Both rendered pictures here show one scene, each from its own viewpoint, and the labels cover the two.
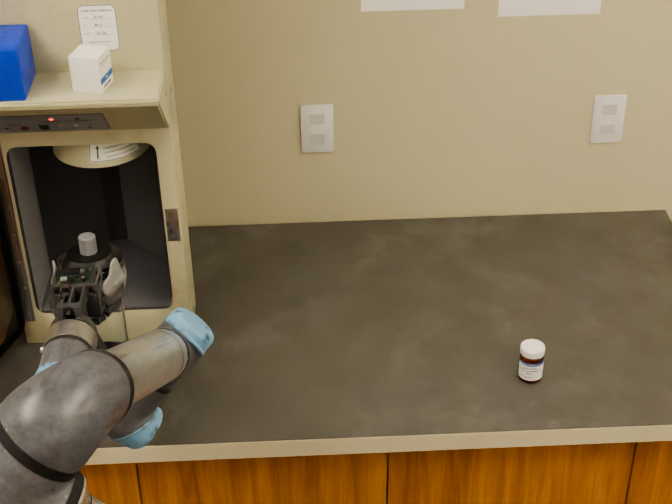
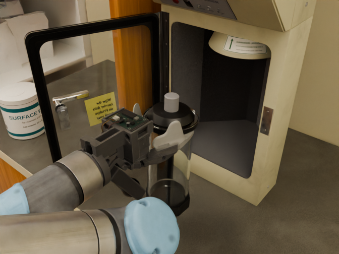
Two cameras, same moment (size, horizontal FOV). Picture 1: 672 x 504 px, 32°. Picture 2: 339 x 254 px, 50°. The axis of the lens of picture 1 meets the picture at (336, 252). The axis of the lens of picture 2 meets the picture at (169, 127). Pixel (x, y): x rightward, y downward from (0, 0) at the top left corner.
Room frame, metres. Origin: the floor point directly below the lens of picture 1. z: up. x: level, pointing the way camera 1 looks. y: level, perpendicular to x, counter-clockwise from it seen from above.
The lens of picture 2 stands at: (1.14, 0.01, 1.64)
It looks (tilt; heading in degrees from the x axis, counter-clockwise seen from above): 34 degrees down; 42
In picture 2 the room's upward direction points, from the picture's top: straight up
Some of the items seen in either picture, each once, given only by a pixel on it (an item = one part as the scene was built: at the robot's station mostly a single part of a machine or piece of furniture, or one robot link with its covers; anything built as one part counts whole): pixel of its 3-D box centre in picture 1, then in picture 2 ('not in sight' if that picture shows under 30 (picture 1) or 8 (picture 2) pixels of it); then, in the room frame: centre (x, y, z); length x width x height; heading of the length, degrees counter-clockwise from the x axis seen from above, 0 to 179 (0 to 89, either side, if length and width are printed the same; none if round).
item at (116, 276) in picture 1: (114, 273); (175, 133); (1.54, 0.36, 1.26); 0.09 x 0.03 x 0.06; 158
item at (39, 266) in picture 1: (101, 195); (237, 84); (1.90, 0.45, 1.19); 0.26 x 0.24 x 0.35; 92
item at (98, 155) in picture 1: (100, 131); (246, 33); (1.88, 0.42, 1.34); 0.18 x 0.18 x 0.05
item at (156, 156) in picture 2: (104, 300); (153, 152); (1.50, 0.37, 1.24); 0.09 x 0.05 x 0.02; 158
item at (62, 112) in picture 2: not in sight; (63, 118); (1.50, 0.67, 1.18); 0.02 x 0.02 x 0.06; 70
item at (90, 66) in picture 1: (91, 68); not in sight; (1.72, 0.39, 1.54); 0.05 x 0.05 x 0.06; 77
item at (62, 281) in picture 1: (77, 308); (117, 147); (1.44, 0.40, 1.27); 0.12 x 0.08 x 0.09; 2
